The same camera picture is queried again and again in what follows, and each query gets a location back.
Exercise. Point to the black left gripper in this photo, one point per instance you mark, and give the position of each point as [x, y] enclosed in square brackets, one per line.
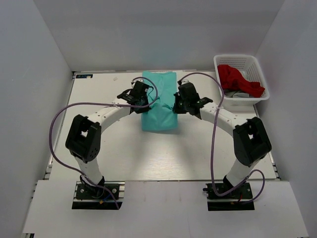
[145, 109]

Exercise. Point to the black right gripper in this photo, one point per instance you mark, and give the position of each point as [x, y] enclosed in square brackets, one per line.
[176, 109]

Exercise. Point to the teal t shirt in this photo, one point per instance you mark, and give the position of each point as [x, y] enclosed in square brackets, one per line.
[161, 117]

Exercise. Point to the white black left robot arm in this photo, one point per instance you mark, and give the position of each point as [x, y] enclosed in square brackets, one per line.
[84, 137]

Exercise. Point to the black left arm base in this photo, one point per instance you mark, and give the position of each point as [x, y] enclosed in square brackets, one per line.
[88, 197]

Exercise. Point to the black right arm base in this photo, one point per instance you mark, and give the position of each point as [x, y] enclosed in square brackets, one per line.
[234, 201]

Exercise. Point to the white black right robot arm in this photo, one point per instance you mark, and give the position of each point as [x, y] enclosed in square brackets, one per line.
[250, 139]

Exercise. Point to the grey t shirt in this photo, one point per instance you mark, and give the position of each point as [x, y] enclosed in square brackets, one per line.
[237, 94]

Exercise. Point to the red t shirt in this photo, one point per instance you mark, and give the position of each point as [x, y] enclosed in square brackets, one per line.
[232, 80]

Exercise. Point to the dark label sticker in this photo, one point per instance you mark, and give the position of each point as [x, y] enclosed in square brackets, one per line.
[84, 76]

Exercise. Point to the white plastic basket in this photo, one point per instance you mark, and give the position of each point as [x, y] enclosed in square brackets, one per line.
[249, 66]

